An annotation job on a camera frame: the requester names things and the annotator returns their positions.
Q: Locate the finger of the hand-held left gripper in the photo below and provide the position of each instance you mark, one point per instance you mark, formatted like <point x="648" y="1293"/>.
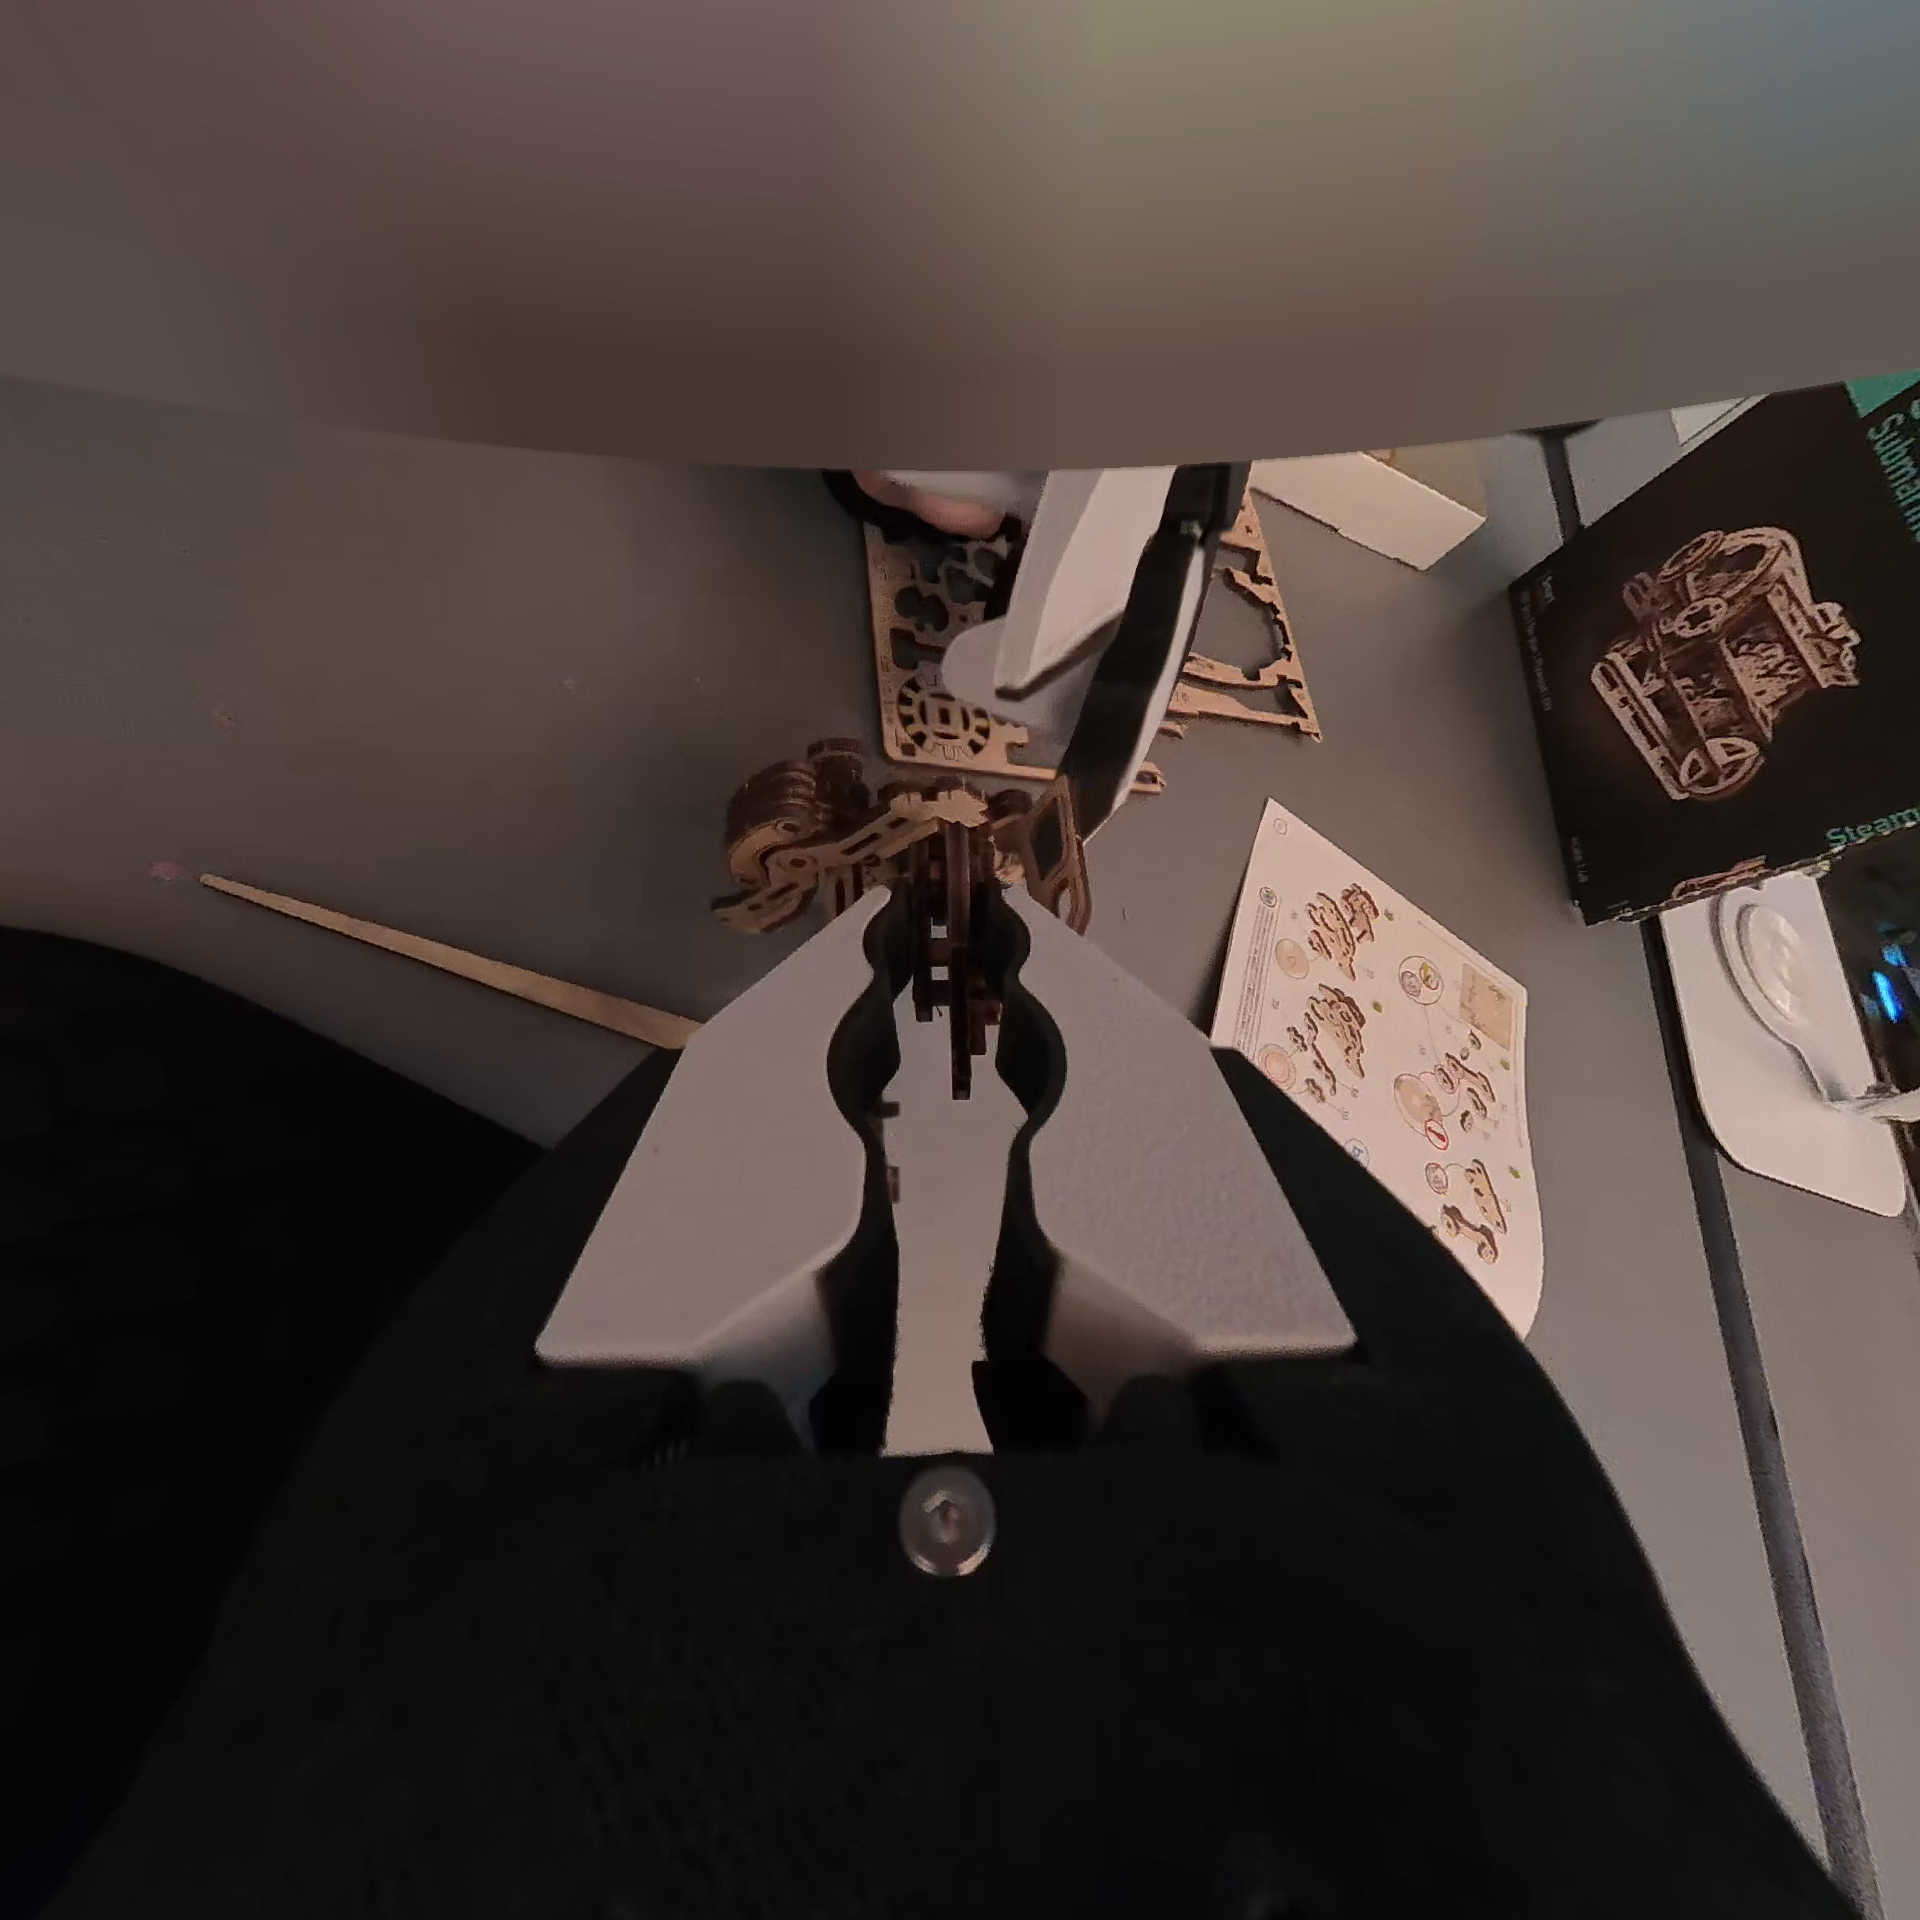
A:
<point x="1154" y="675"/>
<point x="1089" y="586"/>

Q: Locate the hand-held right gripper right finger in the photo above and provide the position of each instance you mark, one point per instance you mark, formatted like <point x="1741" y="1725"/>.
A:
<point x="1185" y="1202"/>

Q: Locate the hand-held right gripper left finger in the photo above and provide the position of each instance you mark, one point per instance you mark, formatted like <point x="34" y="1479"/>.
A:
<point x="720" y="1202"/>

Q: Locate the wooden gear mechanism model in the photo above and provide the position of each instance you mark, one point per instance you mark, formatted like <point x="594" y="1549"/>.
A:
<point x="810" y="855"/>

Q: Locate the model instruction booklet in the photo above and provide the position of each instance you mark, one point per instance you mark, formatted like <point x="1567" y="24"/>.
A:
<point x="1349" y="974"/>

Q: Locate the black model kit box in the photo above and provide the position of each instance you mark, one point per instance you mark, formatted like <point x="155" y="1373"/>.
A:
<point x="1695" y="675"/>

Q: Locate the person's left hand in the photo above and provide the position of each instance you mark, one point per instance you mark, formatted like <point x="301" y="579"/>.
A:
<point x="944" y="523"/>

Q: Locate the perforated wooden part sheet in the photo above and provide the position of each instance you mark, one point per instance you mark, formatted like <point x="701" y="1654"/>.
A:
<point x="914" y="704"/>

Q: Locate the white cardboard tray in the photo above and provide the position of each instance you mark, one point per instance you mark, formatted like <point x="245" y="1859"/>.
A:
<point x="1381" y="511"/>

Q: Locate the thin wooden strip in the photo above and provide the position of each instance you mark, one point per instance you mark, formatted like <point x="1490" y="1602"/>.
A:
<point x="451" y="956"/>

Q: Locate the white tablet stand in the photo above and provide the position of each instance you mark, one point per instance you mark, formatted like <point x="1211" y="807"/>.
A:
<point x="1769" y="1079"/>

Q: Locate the wooden sheet frame offcut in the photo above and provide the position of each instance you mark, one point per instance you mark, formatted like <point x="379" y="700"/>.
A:
<point x="1275" y="704"/>

